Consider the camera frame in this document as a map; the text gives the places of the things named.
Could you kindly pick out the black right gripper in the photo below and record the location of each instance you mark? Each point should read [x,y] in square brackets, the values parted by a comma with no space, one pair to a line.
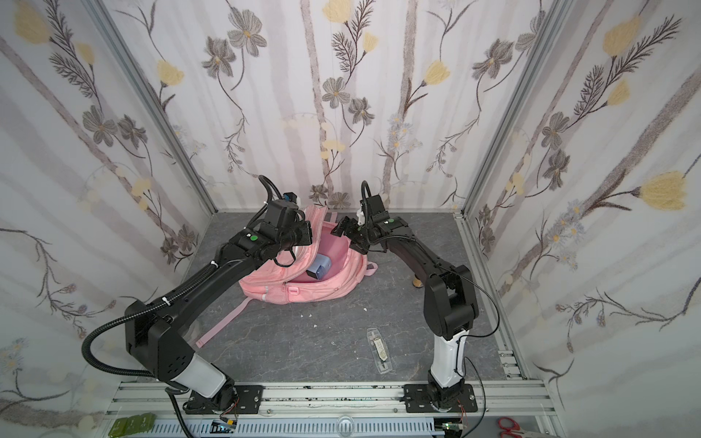
[353,227]

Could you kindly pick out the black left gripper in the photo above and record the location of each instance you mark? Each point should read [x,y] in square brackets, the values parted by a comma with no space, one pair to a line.
[301,233]

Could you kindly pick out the blue pencil sharpener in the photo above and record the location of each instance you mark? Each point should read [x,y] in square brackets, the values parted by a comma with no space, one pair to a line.
[319,267]

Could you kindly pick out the pink school backpack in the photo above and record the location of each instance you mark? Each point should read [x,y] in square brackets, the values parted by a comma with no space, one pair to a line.
[288,283]

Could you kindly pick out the clear plastic stapler box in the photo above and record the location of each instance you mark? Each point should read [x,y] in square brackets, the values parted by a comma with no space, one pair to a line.
[380,351]

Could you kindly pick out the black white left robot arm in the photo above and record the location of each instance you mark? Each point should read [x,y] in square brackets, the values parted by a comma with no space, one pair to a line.
[154,332]

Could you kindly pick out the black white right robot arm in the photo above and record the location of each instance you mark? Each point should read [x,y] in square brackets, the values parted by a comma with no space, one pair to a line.
[450,304]

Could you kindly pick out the green terminal block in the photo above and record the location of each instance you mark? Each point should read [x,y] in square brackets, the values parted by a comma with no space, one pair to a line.
[137,424]

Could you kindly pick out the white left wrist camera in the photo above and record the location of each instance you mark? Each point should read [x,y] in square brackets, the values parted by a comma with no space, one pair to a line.
[290,197]

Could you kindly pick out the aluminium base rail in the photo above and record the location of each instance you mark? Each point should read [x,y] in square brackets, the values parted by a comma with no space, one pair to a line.
[394,399]

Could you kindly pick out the red handled scissors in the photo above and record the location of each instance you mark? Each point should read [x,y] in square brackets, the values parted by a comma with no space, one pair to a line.
[509,428]

